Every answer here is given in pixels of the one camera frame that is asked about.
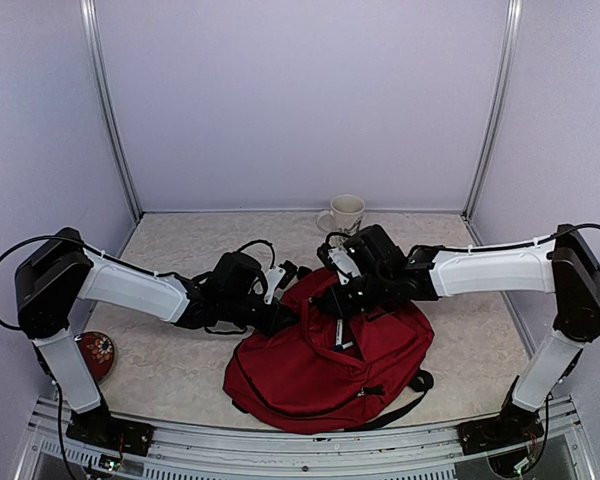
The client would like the right aluminium frame post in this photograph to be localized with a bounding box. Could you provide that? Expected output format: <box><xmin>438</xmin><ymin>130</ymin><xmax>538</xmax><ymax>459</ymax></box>
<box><xmin>462</xmin><ymin>0</ymin><xmax>524</xmax><ymax>224</ymax></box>

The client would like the red cap marker long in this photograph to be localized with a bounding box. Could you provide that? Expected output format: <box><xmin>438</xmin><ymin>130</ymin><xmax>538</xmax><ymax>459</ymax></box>
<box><xmin>334</xmin><ymin>318</ymin><xmax>344</xmax><ymax>347</ymax></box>

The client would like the left aluminium frame post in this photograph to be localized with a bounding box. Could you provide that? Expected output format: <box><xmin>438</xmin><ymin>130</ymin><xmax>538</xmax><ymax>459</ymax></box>
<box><xmin>78</xmin><ymin>0</ymin><xmax>144</xmax><ymax>221</ymax></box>

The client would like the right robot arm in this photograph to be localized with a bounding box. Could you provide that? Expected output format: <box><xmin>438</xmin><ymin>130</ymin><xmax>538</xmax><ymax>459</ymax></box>
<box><xmin>318</xmin><ymin>224</ymin><xmax>600</xmax><ymax>444</ymax></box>

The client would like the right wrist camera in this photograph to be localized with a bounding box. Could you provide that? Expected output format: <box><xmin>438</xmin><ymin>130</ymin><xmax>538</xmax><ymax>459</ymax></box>
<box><xmin>317</xmin><ymin>243</ymin><xmax>361</xmax><ymax>285</ymax></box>

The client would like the dark blue cap marker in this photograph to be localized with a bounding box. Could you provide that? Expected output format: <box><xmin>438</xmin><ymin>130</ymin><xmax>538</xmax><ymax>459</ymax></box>
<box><xmin>333</xmin><ymin>341</ymin><xmax>355</xmax><ymax>353</ymax></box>

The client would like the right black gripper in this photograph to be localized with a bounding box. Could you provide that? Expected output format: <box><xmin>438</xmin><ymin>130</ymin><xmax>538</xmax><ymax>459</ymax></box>
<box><xmin>317</xmin><ymin>268</ymin><xmax>393</xmax><ymax>319</ymax></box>

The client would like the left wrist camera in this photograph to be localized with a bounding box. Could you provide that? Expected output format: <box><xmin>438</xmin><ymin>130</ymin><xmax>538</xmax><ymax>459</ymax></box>
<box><xmin>263</xmin><ymin>261</ymin><xmax>298</xmax><ymax>304</ymax></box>

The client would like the front aluminium rail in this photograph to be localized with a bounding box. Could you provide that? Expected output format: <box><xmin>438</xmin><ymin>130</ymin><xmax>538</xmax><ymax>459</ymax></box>
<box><xmin>7</xmin><ymin>397</ymin><xmax>600</xmax><ymax>479</ymax></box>

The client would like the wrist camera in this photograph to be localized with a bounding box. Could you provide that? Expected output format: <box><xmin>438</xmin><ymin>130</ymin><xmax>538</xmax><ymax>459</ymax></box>
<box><xmin>317</xmin><ymin>243</ymin><xmax>361</xmax><ymax>285</ymax></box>
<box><xmin>263</xmin><ymin>261</ymin><xmax>298</xmax><ymax>304</ymax></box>

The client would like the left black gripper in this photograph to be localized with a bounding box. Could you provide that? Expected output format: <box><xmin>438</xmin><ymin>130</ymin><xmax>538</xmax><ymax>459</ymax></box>
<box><xmin>221</xmin><ymin>294</ymin><xmax>300</xmax><ymax>338</ymax></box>

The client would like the red backpack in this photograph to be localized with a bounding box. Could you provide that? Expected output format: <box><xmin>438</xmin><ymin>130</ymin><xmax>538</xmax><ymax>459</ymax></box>
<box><xmin>223</xmin><ymin>268</ymin><xmax>434</xmax><ymax>434</ymax></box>

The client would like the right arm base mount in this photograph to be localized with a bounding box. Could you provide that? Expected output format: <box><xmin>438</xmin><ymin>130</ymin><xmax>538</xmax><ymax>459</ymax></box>
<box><xmin>457</xmin><ymin>416</ymin><xmax>544</xmax><ymax>455</ymax></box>

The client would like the red floral lacquer dish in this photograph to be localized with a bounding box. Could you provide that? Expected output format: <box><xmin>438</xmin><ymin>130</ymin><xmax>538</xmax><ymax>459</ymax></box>
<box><xmin>74</xmin><ymin>331</ymin><xmax>116</xmax><ymax>384</ymax></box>

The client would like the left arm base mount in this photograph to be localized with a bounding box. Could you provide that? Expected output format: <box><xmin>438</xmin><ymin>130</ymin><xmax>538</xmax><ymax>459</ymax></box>
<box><xmin>66</xmin><ymin>417</ymin><xmax>154</xmax><ymax>457</ymax></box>

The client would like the white patterned ceramic mug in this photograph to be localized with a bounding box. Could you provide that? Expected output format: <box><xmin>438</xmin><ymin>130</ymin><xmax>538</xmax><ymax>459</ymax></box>
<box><xmin>315</xmin><ymin>194</ymin><xmax>366</xmax><ymax>246</ymax></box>

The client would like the aluminium frame post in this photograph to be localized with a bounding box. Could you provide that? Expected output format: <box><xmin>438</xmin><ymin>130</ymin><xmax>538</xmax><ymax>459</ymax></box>
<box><xmin>462</xmin><ymin>0</ymin><xmax>524</xmax><ymax>224</ymax></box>
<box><xmin>78</xmin><ymin>0</ymin><xmax>144</xmax><ymax>221</ymax></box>

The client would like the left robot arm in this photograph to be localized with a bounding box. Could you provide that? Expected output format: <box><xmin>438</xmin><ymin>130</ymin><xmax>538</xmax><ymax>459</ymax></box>
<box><xmin>14</xmin><ymin>228</ymin><xmax>299</xmax><ymax>445</ymax></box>

